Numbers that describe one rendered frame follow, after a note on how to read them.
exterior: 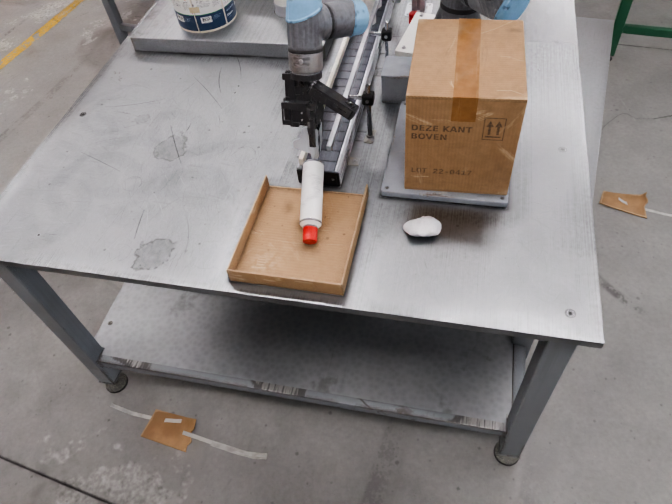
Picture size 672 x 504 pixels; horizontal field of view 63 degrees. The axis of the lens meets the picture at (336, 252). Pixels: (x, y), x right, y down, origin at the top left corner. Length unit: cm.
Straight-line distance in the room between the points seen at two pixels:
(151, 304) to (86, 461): 56
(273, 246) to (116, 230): 41
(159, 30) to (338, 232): 108
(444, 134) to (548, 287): 39
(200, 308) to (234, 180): 67
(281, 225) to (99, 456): 114
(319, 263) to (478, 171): 42
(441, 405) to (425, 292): 61
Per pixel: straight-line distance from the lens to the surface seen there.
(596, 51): 193
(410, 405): 173
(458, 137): 124
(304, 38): 124
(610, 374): 215
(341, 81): 166
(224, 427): 202
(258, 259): 127
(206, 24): 199
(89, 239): 148
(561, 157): 152
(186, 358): 191
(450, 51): 131
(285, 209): 136
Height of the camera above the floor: 181
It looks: 51 degrees down
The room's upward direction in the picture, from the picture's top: 8 degrees counter-clockwise
